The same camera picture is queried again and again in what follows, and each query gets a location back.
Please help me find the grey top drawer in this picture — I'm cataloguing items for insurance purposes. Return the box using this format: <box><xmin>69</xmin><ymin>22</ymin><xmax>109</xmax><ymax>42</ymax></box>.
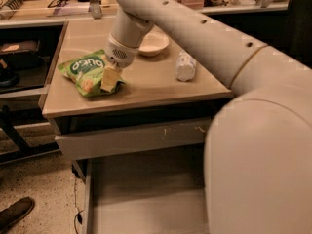
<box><xmin>56</xmin><ymin>117</ymin><xmax>212</xmax><ymax>160</ymax></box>

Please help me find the black coiled spring tool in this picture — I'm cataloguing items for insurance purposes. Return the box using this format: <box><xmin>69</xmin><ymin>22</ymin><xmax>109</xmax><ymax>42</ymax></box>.
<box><xmin>0</xmin><ymin>0</ymin><xmax>23</xmax><ymax>16</ymax></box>

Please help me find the black floor cable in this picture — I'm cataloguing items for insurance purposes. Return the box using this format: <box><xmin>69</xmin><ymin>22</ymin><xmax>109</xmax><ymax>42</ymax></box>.
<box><xmin>70</xmin><ymin>164</ymin><xmax>84</xmax><ymax>234</ymax></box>

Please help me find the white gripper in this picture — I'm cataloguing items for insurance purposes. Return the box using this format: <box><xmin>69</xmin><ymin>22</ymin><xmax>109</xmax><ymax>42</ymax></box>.
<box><xmin>100</xmin><ymin>35</ymin><xmax>138</xmax><ymax>92</ymax></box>

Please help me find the open middle drawer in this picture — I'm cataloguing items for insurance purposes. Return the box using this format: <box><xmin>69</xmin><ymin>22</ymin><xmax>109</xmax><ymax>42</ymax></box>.
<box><xmin>82</xmin><ymin>144</ymin><xmax>209</xmax><ymax>234</ymax></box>

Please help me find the green rice chip bag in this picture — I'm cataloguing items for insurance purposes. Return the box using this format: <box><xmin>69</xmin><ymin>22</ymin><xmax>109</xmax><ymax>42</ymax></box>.
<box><xmin>58</xmin><ymin>49</ymin><xmax>125</xmax><ymax>97</ymax></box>

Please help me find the grey drawer cabinet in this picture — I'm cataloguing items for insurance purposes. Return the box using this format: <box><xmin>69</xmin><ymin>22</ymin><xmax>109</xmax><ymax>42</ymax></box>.
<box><xmin>37</xmin><ymin>12</ymin><xmax>235</xmax><ymax>234</ymax></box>

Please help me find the dark shoe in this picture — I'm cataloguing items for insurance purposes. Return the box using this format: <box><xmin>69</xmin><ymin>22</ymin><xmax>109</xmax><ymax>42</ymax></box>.
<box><xmin>0</xmin><ymin>197</ymin><xmax>35</xmax><ymax>234</ymax></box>

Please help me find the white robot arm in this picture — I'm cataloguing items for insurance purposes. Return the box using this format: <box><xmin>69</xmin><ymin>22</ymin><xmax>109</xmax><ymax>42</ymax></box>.
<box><xmin>105</xmin><ymin>0</ymin><xmax>312</xmax><ymax>234</ymax></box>

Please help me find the white paper bowl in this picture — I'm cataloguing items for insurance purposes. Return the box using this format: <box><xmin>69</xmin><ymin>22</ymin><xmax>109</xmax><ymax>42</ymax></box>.
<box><xmin>138</xmin><ymin>32</ymin><xmax>169</xmax><ymax>57</ymax></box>

